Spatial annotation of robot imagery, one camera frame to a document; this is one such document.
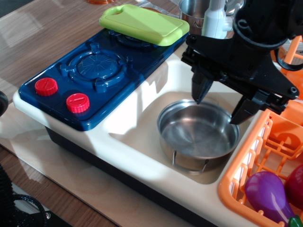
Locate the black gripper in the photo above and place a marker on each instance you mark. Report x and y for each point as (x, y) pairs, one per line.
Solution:
(243, 62)

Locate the small stainless steel pan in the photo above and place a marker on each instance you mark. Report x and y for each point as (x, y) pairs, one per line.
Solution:
(196, 137)

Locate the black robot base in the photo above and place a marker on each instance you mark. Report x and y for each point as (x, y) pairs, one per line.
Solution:
(21, 210)

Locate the cream toy sink unit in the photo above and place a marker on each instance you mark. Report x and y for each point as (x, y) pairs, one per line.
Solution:
(126, 144)

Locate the blue toy stove top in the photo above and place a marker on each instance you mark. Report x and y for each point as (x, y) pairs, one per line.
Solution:
(107, 68)

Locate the red stove knob right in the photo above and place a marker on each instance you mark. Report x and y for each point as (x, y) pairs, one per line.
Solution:
(78, 103)

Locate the red stove knob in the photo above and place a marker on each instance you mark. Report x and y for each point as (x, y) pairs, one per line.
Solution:
(78, 103)
(46, 87)

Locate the red stove knob left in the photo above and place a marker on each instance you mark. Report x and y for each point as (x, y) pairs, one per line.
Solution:
(46, 87)

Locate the orange plastic dish rack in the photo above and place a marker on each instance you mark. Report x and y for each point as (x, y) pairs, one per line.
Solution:
(274, 145)

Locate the grey toy faucet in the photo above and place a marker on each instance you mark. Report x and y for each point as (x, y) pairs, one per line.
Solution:
(216, 24)

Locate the steel pot in background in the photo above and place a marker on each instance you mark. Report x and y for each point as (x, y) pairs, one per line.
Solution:
(193, 12)

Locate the purple toy eggplant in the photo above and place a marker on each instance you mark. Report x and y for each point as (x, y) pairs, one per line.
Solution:
(265, 192)

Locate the red toy vegetable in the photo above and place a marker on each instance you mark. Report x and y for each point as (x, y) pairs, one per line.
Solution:
(294, 187)

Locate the green plastic cutting board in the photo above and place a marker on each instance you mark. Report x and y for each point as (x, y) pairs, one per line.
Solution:
(144, 24)

